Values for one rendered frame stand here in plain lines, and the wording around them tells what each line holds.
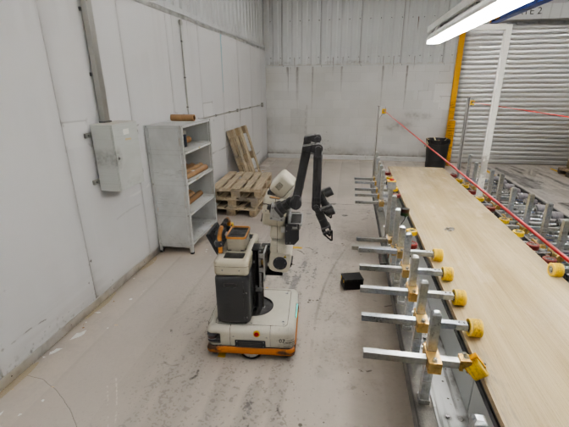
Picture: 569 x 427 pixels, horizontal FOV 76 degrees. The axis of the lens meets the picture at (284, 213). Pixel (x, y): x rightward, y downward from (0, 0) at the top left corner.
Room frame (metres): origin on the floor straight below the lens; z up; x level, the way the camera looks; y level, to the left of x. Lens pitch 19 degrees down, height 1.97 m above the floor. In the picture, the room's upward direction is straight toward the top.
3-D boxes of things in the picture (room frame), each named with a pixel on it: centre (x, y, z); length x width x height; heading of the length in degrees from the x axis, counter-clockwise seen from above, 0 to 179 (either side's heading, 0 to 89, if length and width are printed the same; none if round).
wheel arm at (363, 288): (1.66, -0.65, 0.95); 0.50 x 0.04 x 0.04; 80
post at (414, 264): (1.70, -0.67, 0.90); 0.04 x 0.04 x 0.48; 80
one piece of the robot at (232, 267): (2.57, 0.33, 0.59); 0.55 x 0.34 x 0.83; 175
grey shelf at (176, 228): (4.58, 1.27, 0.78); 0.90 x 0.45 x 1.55; 170
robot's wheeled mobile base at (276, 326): (2.56, 0.24, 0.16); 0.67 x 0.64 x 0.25; 85
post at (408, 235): (1.94, -0.71, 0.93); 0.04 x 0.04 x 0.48; 80
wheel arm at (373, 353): (1.18, -0.49, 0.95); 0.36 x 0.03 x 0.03; 80
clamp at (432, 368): (1.18, -0.58, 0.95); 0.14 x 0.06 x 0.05; 170
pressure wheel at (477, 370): (1.14, -0.74, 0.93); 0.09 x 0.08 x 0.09; 80
